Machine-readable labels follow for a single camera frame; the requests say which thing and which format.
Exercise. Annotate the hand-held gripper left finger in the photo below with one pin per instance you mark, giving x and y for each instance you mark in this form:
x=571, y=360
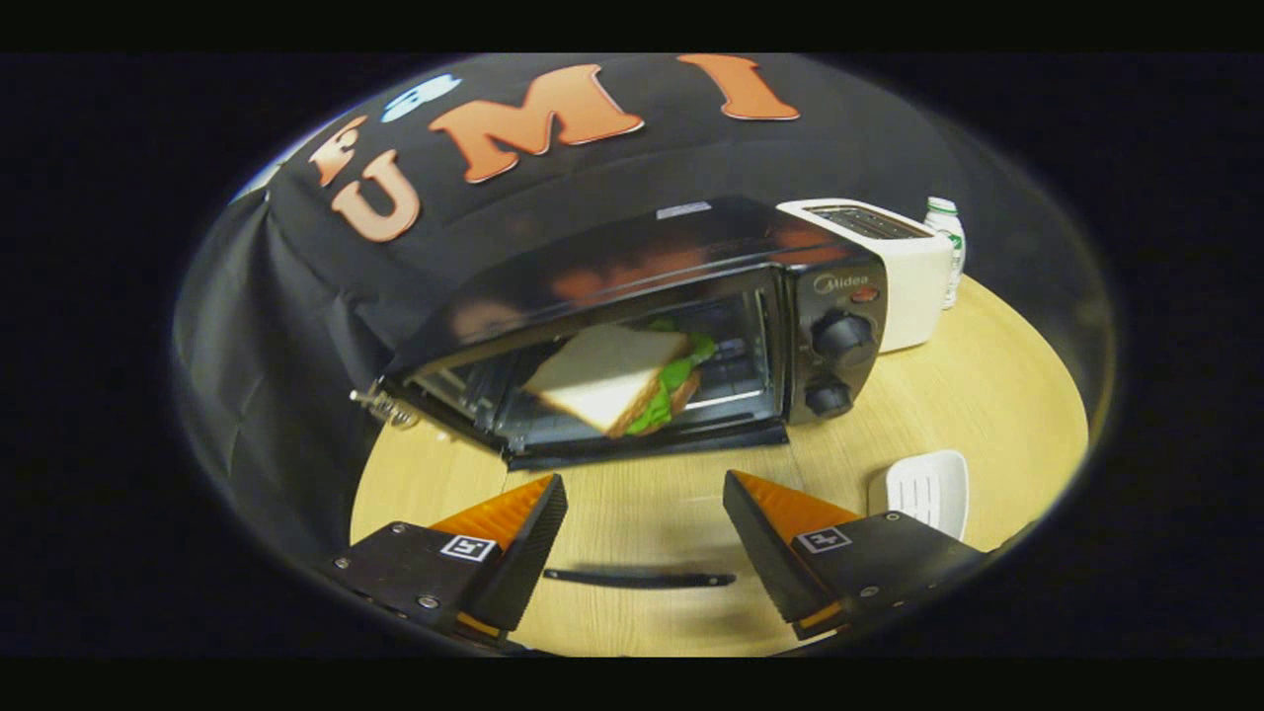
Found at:
x=523, y=563

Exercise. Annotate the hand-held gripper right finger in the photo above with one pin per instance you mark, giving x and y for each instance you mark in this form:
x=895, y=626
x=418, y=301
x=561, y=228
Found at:
x=765, y=543

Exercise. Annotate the lettuce sandwich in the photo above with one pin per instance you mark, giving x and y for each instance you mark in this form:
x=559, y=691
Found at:
x=602, y=370

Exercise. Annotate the black toaster oven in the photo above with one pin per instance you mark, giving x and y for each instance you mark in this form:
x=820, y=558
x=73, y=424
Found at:
x=839, y=296

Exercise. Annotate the white bread toaster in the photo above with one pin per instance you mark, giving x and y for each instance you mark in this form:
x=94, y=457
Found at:
x=913, y=286

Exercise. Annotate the white ridged dish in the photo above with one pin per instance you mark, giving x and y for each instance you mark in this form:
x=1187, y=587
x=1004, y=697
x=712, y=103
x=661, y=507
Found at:
x=928, y=489

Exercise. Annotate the black backdrop cloth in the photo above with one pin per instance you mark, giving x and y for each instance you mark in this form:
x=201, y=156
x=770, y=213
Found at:
x=276, y=326

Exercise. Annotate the white plastic bottle green label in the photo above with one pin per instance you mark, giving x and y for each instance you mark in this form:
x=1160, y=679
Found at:
x=950, y=247

